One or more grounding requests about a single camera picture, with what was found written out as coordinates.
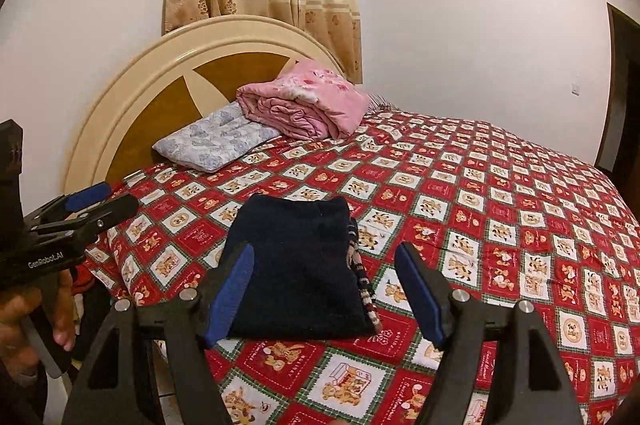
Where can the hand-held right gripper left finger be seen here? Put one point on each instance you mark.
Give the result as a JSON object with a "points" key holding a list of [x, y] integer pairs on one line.
{"points": [[231, 290]]}

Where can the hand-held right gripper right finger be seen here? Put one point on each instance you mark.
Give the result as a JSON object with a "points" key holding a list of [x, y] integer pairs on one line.
{"points": [[422, 295]]}

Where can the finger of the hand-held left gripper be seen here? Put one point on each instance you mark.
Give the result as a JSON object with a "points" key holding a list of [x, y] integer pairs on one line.
{"points": [[117, 209], [87, 196]]}

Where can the navy patterned knit sweater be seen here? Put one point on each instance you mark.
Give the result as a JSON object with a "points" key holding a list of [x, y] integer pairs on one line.
{"points": [[295, 265]]}

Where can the person's left hand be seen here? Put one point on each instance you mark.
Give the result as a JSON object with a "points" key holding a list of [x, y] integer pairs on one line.
{"points": [[15, 335]]}

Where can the red checkered bear bedspread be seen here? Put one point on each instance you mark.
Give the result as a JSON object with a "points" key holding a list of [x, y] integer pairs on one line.
{"points": [[475, 215]]}

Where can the cream and brown headboard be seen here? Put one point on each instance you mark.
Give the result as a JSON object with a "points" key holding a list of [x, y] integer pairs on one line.
{"points": [[150, 105]]}

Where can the grey floral pillow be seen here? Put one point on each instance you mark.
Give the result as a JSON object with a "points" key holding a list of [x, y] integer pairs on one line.
{"points": [[215, 140]]}

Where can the grey fringed cloth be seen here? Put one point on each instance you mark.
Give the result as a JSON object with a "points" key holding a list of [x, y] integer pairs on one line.
{"points": [[382, 101]]}

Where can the pink folded quilt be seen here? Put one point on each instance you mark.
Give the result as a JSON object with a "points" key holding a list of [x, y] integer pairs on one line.
{"points": [[310, 105]]}

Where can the white wall switch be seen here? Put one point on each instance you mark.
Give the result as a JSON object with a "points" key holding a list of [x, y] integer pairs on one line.
{"points": [[576, 89]]}

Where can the dark wooden door frame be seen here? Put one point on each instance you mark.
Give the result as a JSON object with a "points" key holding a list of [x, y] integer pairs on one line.
{"points": [[620, 105]]}

